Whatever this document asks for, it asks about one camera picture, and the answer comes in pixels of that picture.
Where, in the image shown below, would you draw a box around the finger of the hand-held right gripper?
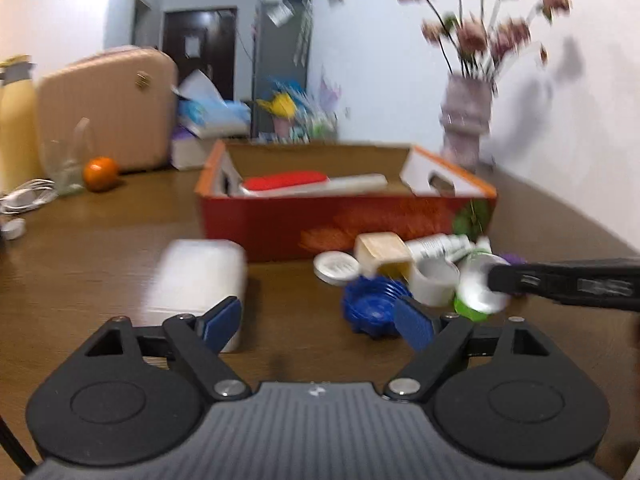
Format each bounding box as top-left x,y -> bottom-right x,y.
486,257 -> 640,312

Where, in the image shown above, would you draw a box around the white tube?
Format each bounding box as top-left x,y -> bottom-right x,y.
404,234 -> 473,262

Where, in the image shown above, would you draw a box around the beige wooden cube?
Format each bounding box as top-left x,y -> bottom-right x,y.
354,231 -> 413,281

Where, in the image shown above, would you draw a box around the purple white tissue box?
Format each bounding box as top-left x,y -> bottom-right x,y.
170,125 -> 216,171

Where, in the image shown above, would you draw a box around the red orange cardboard box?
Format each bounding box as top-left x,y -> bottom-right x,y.
195,140 -> 498,263

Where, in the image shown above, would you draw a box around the orange fruit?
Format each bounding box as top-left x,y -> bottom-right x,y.
82,156 -> 121,192

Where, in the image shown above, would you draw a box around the green spray bottle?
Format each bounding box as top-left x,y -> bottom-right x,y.
452,237 -> 501,322

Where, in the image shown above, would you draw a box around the yellow toy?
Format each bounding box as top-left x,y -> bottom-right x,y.
257,91 -> 298,118

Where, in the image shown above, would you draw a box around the grey cabinet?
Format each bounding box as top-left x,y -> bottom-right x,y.
251,0 -> 312,138

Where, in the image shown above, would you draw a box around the pale purple vase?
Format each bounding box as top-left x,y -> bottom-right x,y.
440,74 -> 493,171

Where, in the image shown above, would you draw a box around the purple wall decoration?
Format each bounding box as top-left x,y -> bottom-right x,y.
317,67 -> 343,111

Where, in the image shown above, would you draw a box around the dark door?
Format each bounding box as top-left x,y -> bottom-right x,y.
162,6 -> 237,101

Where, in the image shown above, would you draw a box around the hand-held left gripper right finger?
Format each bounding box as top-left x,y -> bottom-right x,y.
382,296 -> 558,402

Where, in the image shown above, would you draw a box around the pile of colourful toys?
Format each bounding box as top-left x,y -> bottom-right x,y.
260,77 -> 341,143

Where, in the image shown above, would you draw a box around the yellow bottle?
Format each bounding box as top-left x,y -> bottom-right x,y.
0,55 -> 43,193

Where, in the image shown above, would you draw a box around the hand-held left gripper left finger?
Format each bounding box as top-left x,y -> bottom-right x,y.
82,296 -> 252,402

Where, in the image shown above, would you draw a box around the blue white packets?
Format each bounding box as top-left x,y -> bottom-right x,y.
175,70 -> 251,138

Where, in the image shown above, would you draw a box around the white round charger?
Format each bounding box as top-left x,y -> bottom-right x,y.
0,217 -> 27,241

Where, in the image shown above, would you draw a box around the small white ribbed lid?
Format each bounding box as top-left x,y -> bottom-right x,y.
313,251 -> 361,286

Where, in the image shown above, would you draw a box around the dried pink flowers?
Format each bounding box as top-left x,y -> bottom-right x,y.
390,0 -> 573,81

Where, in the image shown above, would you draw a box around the grey wall panel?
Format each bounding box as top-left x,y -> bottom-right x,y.
132,0 -> 153,51

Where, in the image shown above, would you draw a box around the red white lint brush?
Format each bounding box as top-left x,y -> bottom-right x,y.
237,171 -> 388,198

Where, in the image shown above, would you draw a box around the clear glass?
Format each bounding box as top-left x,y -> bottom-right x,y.
42,117 -> 96,197

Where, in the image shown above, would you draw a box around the white rectangular box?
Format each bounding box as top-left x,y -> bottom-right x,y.
142,239 -> 248,353

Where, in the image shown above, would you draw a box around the white tape roll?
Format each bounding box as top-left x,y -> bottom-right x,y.
411,258 -> 461,307

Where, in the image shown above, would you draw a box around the pink suitcase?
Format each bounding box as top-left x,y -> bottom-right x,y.
36,46 -> 179,173

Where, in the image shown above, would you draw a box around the blue ribbed lid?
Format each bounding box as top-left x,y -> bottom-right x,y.
341,276 -> 416,337

